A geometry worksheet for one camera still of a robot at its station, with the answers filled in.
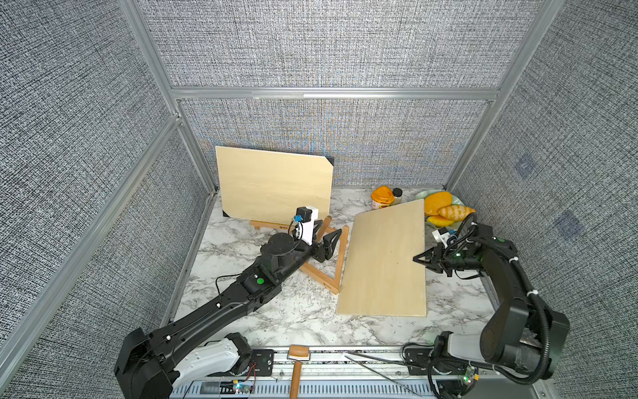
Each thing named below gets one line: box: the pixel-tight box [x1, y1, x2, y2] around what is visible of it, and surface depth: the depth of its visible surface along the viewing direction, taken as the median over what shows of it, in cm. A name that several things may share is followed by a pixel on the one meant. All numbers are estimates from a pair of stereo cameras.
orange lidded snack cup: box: [370, 186, 395, 211], surface depth 106 cm
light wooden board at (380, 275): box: [336, 198, 427, 317], surface depth 86 cm
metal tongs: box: [343, 352, 425, 398], surface depth 76 cm
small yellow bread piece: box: [426, 215, 455, 227], surface depth 105 cm
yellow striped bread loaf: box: [437, 204, 477, 222], surface depth 102 cm
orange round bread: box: [424, 191, 453, 216], surface depth 108 cm
